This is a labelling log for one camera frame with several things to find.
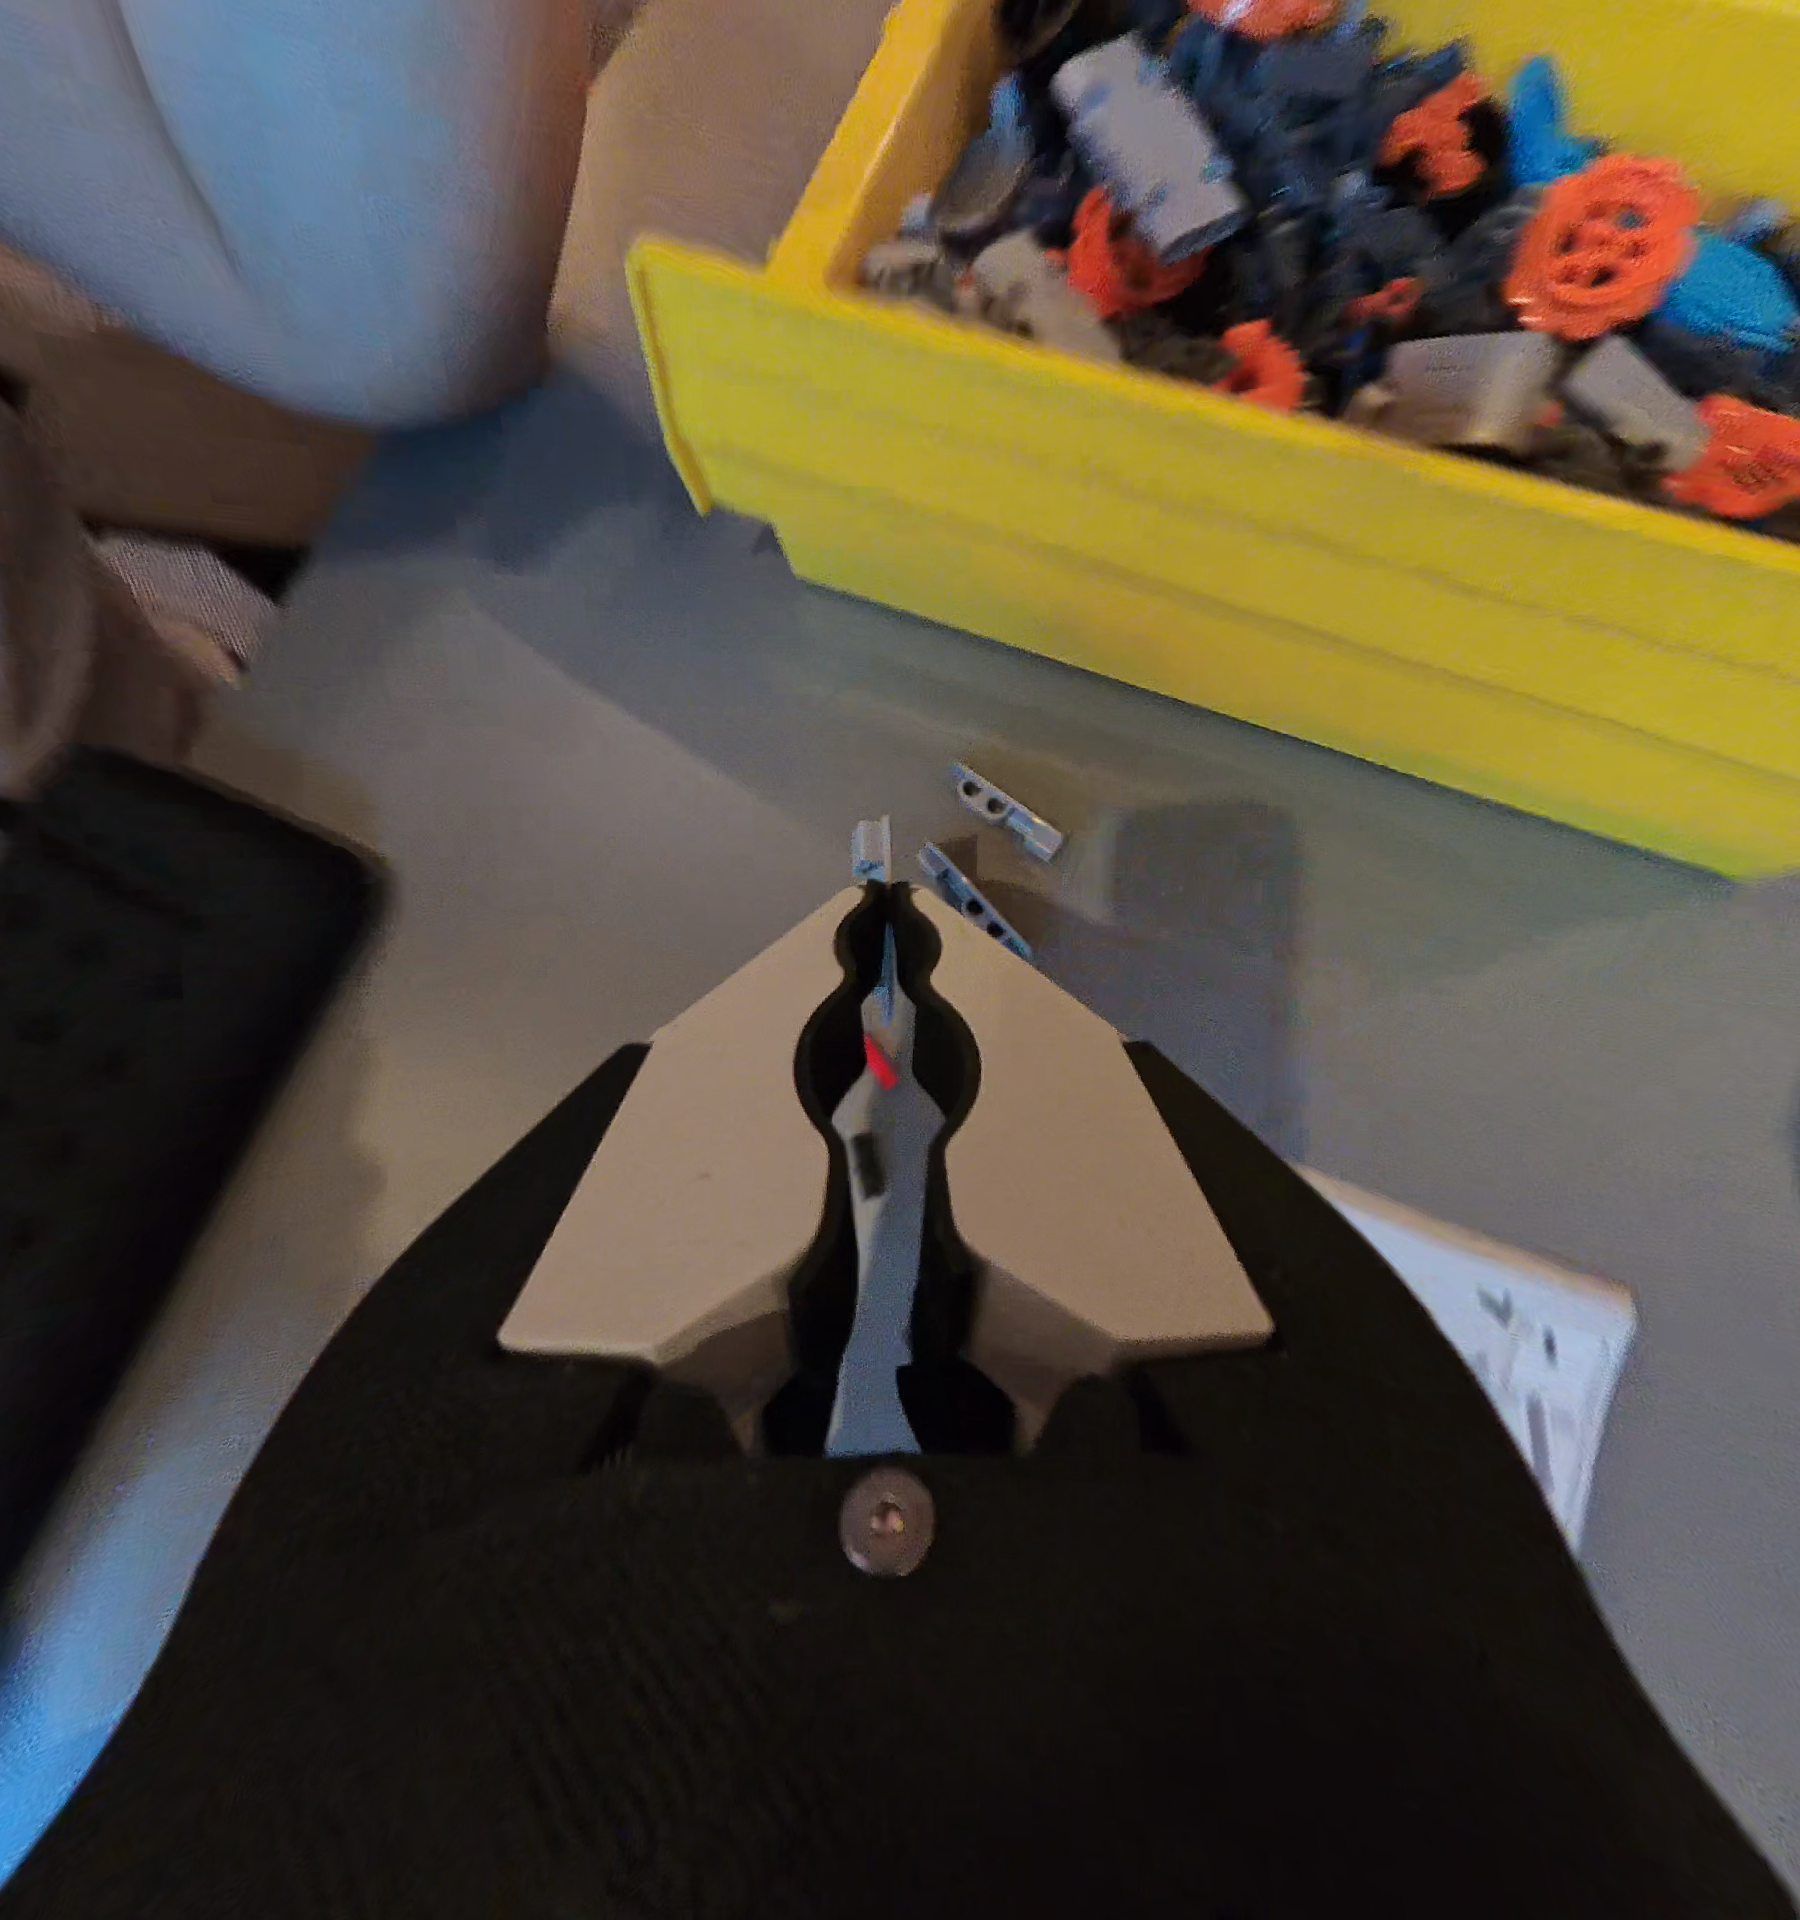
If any grey desk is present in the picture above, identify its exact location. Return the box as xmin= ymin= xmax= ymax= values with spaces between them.
xmin=0 ymin=374 xmax=1800 ymax=1920

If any open instruction booklet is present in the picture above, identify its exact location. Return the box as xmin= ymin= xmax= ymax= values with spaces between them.
xmin=1291 ymin=1168 xmax=1641 ymax=1555

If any person's left forearm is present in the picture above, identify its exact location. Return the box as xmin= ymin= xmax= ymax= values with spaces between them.
xmin=0 ymin=0 xmax=594 ymax=428

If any person's grey clothing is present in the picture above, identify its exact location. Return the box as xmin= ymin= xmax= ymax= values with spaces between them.
xmin=0 ymin=338 xmax=241 ymax=805

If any wooden chair with grey fabric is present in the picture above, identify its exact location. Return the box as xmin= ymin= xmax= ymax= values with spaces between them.
xmin=0 ymin=211 xmax=384 ymax=685

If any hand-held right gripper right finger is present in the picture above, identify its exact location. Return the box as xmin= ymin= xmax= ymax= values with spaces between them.
xmin=899 ymin=882 xmax=1274 ymax=1453

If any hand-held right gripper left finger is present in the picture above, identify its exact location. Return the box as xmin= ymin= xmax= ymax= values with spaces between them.
xmin=500 ymin=882 xmax=882 ymax=1453

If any yellow plastic bin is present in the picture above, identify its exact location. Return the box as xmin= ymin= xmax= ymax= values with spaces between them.
xmin=625 ymin=0 xmax=1800 ymax=879

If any pile of toy building pieces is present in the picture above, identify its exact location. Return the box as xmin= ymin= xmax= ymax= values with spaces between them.
xmin=855 ymin=0 xmax=1800 ymax=550

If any grey toy beam with holes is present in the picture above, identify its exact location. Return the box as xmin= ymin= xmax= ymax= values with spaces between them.
xmin=948 ymin=764 xmax=1066 ymax=865
xmin=914 ymin=839 xmax=1037 ymax=962

